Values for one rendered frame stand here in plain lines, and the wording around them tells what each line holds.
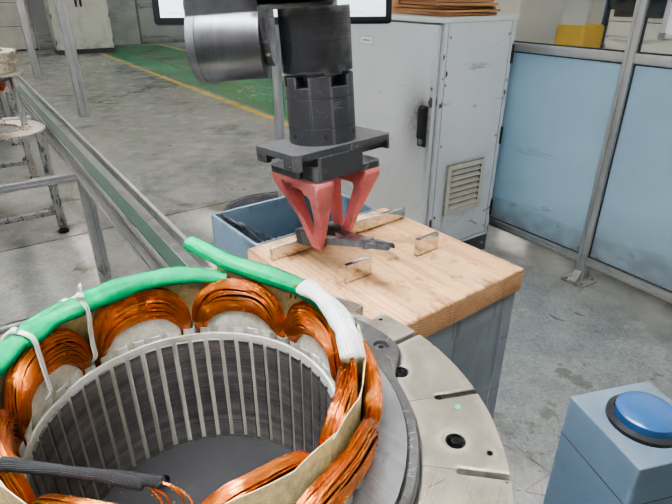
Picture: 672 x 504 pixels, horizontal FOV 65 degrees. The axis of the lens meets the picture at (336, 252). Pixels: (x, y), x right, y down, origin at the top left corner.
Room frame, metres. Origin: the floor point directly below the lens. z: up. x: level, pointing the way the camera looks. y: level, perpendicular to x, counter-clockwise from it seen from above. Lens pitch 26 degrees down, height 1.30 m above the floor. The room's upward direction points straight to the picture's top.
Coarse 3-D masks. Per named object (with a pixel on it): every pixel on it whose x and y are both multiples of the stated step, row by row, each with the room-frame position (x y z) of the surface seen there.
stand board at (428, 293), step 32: (416, 224) 0.55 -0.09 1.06; (256, 256) 0.47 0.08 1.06; (288, 256) 0.47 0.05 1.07; (320, 256) 0.47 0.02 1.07; (352, 256) 0.47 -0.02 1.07; (384, 256) 0.47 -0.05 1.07; (416, 256) 0.47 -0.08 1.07; (448, 256) 0.47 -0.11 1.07; (480, 256) 0.47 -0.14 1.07; (352, 288) 0.41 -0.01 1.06; (384, 288) 0.41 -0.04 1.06; (416, 288) 0.41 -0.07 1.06; (448, 288) 0.41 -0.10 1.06; (480, 288) 0.41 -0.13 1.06; (512, 288) 0.44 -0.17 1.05; (416, 320) 0.36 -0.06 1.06; (448, 320) 0.38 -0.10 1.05
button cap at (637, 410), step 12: (624, 396) 0.29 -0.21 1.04; (636, 396) 0.29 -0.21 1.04; (648, 396) 0.29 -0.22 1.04; (624, 408) 0.28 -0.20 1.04; (636, 408) 0.28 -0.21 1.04; (648, 408) 0.28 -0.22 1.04; (660, 408) 0.28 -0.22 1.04; (624, 420) 0.27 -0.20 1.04; (636, 420) 0.27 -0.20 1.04; (648, 420) 0.27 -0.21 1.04; (660, 420) 0.27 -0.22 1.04; (648, 432) 0.26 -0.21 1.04; (660, 432) 0.26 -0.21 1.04
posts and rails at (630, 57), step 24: (648, 0) 2.28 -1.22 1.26; (528, 48) 2.70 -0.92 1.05; (552, 48) 2.59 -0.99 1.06; (576, 48) 2.49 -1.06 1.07; (624, 72) 2.30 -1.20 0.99; (624, 96) 2.27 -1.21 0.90; (600, 168) 2.30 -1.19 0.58; (600, 192) 2.28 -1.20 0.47; (528, 240) 2.54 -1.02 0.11; (576, 264) 2.30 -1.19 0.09; (600, 264) 2.21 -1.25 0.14; (648, 288) 2.02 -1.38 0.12
